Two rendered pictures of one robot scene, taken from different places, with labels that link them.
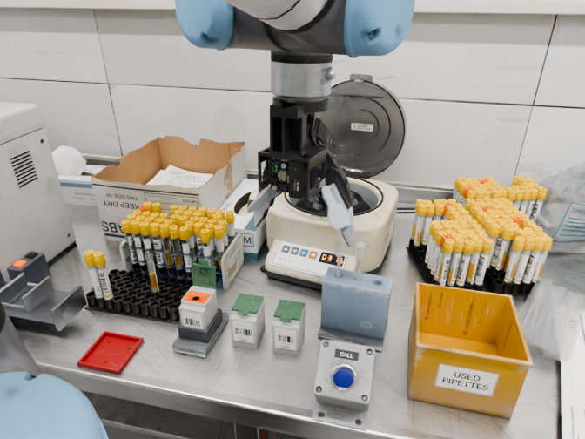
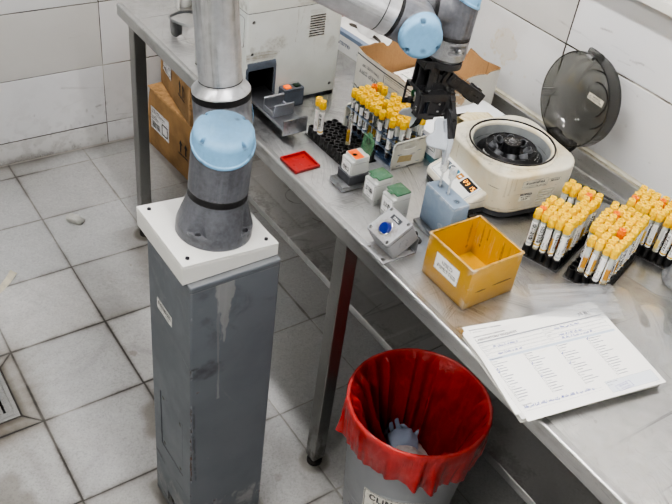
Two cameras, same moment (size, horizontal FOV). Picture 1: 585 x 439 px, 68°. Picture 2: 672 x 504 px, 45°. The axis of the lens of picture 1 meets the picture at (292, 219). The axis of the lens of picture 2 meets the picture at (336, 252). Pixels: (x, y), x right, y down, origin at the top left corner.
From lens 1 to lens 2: 121 cm
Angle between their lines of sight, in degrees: 33
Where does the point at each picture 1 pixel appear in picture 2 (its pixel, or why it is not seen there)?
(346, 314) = (432, 214)
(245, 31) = not seen: hidden behind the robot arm
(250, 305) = (380, 175)
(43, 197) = (322, 48)
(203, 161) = (465, 69)
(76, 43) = not seen: outside the picture
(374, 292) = (447, 204)
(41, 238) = (308, 76)
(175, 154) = not seen: hidden behind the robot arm
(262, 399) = (349, 224)
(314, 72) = (445, 47)
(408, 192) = (622, 184)
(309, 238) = (464, 162)
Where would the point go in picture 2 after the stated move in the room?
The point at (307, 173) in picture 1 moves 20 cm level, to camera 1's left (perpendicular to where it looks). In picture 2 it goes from (420, 103) to (344, 63)
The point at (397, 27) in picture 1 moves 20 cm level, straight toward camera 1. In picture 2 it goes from (422, 49) to (323, 70)
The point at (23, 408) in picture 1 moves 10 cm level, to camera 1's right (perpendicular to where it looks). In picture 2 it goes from (237, 124) to (275, 148)
